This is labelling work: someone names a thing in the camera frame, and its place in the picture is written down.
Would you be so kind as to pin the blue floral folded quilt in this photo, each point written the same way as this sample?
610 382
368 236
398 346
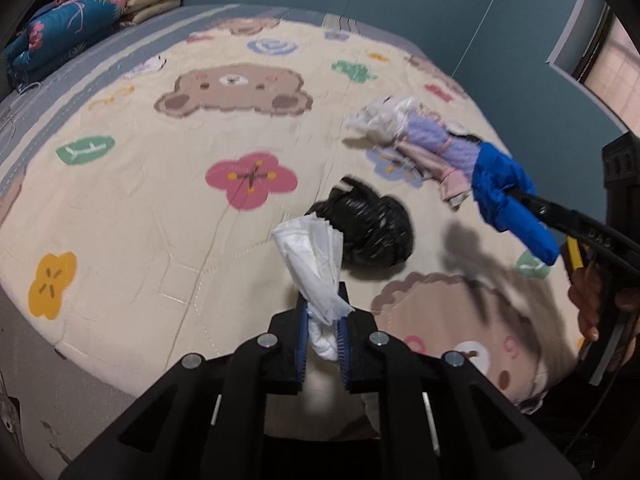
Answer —
60 30

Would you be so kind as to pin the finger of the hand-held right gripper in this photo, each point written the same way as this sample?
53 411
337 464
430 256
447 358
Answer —
615 265
575 222

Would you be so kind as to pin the purple knitted cloth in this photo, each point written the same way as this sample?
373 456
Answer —
435 132

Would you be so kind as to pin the bear printed cream blanket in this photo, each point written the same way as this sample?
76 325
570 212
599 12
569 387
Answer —
150 185

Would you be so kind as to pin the person's right hand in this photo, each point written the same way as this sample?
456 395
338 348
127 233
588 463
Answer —
587 305

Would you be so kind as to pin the blue sock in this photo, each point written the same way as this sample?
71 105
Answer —
500 185

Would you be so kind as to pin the black plastic bag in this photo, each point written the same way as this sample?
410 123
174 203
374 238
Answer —
372 225

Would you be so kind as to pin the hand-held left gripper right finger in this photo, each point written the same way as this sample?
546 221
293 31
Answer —
344 355

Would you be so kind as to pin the white plastic bag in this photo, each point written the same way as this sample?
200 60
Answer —
380 120

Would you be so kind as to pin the dark framed window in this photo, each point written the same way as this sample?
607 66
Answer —
615 70

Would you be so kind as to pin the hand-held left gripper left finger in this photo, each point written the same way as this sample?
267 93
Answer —
300 350

